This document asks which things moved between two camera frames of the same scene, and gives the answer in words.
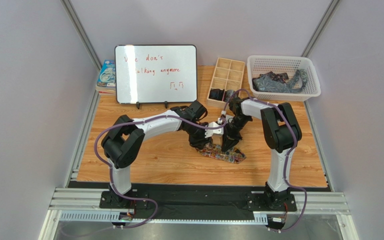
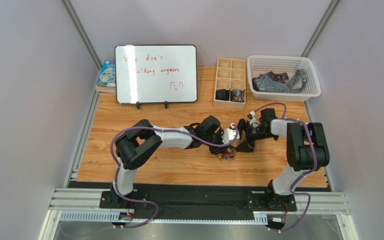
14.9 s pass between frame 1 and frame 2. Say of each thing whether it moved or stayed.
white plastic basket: stayed
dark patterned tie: stayed
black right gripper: moved
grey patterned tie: stayed
